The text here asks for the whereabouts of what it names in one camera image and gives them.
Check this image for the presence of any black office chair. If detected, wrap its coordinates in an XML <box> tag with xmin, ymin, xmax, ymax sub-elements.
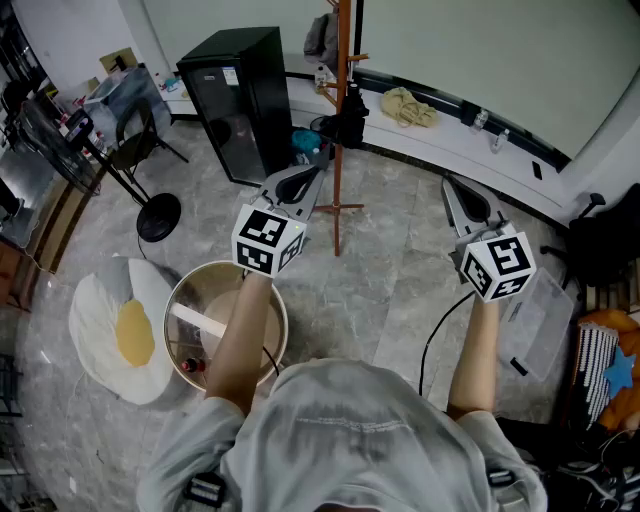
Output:
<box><xmin>539</xmin><ymin>183</ymin><xmax>640</xmax><ymax>302</ymax></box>

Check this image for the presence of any person's grey shirt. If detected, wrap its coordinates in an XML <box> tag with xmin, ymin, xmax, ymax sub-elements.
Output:
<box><xmin>135</xmin><ymin>357</ymin><xmax>549</xmax><ymax>512</ymax></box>

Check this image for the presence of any clear plastic storage box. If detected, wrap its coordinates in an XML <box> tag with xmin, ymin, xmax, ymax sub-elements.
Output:
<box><xmin>496</xmin><ymin>266</ymin><xmax>576</xmax><ymax>383</ymax></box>

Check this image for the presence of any grey garment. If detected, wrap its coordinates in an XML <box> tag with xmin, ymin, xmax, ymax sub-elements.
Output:
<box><xmin>303</xmin><ymin>12</ymin><xmax>341</xmax><ymax>74</ymax></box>

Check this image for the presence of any tangle of cables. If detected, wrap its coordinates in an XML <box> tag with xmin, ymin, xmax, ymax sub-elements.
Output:
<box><xmin>548</xmin><ymin>428</ymin><xmax>640</xmax><ymax>512</ymax></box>

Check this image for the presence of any person's left forearm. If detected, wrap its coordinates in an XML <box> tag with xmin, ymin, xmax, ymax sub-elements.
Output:
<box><xmin>204</xmin><ymin>272</ymin><xmax>274</xmax><ymax>417</ymax></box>

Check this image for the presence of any black strap buckle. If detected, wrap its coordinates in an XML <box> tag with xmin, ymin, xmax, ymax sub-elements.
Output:
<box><xmin>183</xmin><ymin>471</ymin><xmax>227</xmax><ymax>507</ymax></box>
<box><xmin>486</xmin><ymin>466</ymin><xmax>517</xmax><ymax>489</ymax></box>

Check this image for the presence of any black cable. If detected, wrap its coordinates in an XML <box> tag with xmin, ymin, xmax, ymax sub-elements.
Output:
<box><xmin>418</xmin><ymin>289</ymin><xmax>477</xmax><ymax>399</ymax></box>

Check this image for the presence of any teal bag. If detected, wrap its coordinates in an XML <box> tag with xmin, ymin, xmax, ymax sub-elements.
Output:
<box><xmin>290</xmin><ymin>129</ymin><xmax>323</xmax><ymax>157</ymax></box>

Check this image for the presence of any black folding chair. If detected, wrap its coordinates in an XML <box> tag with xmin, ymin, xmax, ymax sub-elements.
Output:
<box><xmin>110</xmin><ymin>96</ymin><xmax>191</xmax><ymax>187</ymax></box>

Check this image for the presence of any black pedestal fan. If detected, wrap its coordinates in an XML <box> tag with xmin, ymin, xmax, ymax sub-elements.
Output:
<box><xmin>18</xmin><ymin>97</ymin><xmax>183</xmax><ymax>244</ymax></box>

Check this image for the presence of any wooden desk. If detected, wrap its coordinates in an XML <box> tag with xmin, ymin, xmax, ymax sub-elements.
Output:
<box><xmin>0</xmin><ymin>147</ymin><xmax>109</xmax><ymax>312</ymax></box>

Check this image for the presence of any fried egg shaped cushion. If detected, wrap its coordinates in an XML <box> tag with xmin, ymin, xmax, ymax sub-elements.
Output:
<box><xmin>68</xmin><ymin>256</ymin><xmax>177</xmax><ymax>407</ymax></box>

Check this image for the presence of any person's right forearm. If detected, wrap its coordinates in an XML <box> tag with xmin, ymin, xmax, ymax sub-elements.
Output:
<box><xmin>445</xmin><ymin>298</ymin><xmax>502</xmax><ymax>422</ymax></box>

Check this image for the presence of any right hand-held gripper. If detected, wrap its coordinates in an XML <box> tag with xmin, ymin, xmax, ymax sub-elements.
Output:
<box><xmin>441</xmin><ymin>173</ymin><xmax>538</xmax><ymax>304</ymax></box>

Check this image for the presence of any black mini fridge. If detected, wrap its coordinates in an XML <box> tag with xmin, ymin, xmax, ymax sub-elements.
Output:
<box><xmin>175</xmin><ymin>26</ymin><xmax>294</xmax><ymax>188</ymax></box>

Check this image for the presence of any grey marbled cabinet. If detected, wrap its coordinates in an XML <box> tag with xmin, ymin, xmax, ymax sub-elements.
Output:
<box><xmin>83</xmin><ymin>66</ymin><xmax>174</xmax><ymax>147</ymax></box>

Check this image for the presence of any wooden slatted bench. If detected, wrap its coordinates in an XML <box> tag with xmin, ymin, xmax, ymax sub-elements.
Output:
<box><xmin>584</xmin><ymin>259</ymin><xmax>640</xmax><ymax>315</ymax></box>

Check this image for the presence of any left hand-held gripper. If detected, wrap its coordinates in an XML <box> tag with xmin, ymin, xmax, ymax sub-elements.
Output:
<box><xmin>231</xmin><ymin>144</ymin><xmax>334</xmax><ymax>279</ymax></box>

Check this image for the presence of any beige cloth bag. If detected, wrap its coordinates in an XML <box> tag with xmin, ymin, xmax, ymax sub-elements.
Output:
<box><xmin>380</xmin><ymin>86</ymin><xmax>441</xmax><ymax>129</ymax></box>

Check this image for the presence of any orange cushion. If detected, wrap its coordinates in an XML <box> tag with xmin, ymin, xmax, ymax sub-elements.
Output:
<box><xmin>578</xmin><ymin>308</ymin><xmax>640</xmax><ymax>434</ymax></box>

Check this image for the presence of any wooden coat stand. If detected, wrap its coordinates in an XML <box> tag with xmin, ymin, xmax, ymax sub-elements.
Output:
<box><xmin>313</xmin><ymin>0</ymin><xmax>370</xmax><ymax>258</ymax></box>

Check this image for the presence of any cardboard box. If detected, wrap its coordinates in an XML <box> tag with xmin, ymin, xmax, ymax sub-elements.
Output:
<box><xmin>98</xmin><ymin>46</ymin><xmax>141</xmax><ymax>77</ymax></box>

